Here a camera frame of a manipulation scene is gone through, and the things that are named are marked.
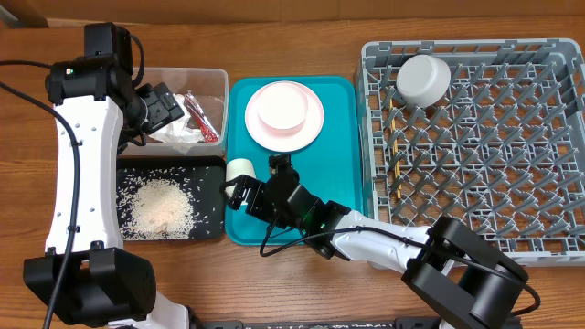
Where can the rice pile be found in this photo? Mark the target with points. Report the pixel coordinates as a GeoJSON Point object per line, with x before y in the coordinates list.
{"type": "Point", "coordinates": [160, 212]}

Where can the teal serving tray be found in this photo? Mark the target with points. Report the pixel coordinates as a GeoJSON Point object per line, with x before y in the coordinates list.
{"type": "Point", "coordinates": [329, 167]}

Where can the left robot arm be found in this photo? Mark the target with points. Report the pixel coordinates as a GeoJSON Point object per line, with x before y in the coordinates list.
{"type": "Point", "coordinates": [86, 276]}

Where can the grey dishwasher rack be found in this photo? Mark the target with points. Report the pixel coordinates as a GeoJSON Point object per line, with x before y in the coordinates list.
{"type": "Point", "coordinates": [502, 150]}

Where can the large white plate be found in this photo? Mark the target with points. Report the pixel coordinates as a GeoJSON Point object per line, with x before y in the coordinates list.
{"type": "Point", "coordinates": [289, 140]}

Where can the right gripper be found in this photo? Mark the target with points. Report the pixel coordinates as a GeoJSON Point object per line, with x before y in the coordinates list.
{"type": "Point", "coordinates": [242, 189]}

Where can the black plastic tray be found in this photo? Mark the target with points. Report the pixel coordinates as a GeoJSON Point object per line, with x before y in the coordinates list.
{"type": "Point", "coordinates": [210, 183]}

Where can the white cup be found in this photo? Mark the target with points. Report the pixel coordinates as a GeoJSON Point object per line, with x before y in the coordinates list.
{"type": "Point", "coordinates": [234, 169]}

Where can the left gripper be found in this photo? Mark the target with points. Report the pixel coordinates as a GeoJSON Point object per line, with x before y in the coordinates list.
{"type": "Point", "coordinates": [162, 103]}

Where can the grey bowl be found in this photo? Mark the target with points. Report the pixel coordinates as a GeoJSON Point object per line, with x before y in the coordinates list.
{"type": "Point", "coordinates": [422, 80]}

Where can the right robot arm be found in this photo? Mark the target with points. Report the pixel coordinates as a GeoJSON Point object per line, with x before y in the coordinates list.
{"type": "Point", "coordinates": [463, 278]}

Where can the white tissue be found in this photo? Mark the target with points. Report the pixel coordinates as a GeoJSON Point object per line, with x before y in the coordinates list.
{"type": "Point", "coordinates": [178, 131]}

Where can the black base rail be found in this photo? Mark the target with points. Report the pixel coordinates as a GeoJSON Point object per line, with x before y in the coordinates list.
{"type": "Point", "coordinates": [423, 322]}

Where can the red sauce packet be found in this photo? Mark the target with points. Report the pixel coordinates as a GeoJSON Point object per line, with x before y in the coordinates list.
{"type": "Point", "coordinates": [207, 129]}

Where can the clear plastic bin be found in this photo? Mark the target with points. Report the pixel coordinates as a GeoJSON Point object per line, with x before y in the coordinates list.
{"type": "Point", "coordinates": [211, 89]}

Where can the small pink plate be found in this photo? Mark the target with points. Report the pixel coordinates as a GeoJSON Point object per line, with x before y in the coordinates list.
{"type": "Point", "coordinates": [282, 105]}

